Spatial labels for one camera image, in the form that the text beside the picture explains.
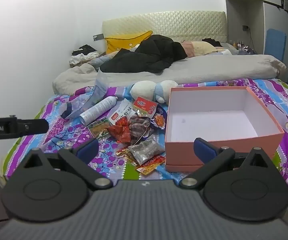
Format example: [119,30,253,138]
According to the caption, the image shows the white wardrobe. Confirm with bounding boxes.
[222,0,288,63]

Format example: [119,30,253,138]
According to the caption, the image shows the blue panel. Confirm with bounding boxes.
[266,29,287,62]

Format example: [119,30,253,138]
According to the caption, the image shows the grey clear snack packet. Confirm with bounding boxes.
[128,137,165,166]

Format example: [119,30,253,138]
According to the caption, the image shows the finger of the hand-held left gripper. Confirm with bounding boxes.
[17,119,49,138]

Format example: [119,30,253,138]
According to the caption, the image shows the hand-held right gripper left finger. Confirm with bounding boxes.
[22,138,113,190]

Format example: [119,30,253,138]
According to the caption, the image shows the orange spicy strip packet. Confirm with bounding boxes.
[136,155,166,175]

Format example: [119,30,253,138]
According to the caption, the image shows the small black garment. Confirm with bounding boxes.
[202,38,223,48]

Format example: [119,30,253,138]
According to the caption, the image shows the pink cardboard box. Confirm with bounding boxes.
[164,86,285,172]

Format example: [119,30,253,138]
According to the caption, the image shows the purple floral bedsheet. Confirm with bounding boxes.
[0,78,288,195]

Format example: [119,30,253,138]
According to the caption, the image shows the red foil snack packet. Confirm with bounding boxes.
[106,118,132,144]

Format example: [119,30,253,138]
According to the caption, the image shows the black coat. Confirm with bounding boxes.
[99,34,188,73]

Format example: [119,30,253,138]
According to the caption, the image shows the grey duvet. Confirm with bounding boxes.
[52,54,287,96]

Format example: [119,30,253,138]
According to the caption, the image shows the green snack packet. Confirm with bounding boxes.
[87,117,112,138]

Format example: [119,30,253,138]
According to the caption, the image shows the white spray can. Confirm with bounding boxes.
[79,96,118,125]

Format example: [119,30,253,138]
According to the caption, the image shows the light blue garment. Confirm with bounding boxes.
[89,52,119,68]

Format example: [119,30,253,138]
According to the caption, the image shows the white sausage snack packet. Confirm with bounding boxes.
[108,99,151,140]

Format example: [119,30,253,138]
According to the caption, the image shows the pile of folded clothes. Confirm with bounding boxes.
[69,44,104,66]

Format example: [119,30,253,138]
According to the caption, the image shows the yellow pillow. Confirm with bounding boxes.
[105,30,154,55]

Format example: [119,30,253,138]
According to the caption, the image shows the blue snack packet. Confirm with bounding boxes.
[150,104,168,130]

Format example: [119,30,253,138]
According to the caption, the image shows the gold foil wrapper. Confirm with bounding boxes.
[115,147,137,165]

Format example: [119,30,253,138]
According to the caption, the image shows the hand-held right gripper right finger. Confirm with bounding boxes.
[179,137,274,189]

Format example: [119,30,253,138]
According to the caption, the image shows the cream quilted headboard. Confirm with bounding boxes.
[102,11,228,53]

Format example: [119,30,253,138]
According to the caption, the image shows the white and blue plush toy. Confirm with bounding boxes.
[130,80,179,103]

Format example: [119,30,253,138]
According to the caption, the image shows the beige pillow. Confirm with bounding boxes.
[191,41,218,55]

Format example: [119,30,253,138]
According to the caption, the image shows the pink pillow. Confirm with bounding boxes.
[181,41,194,58]

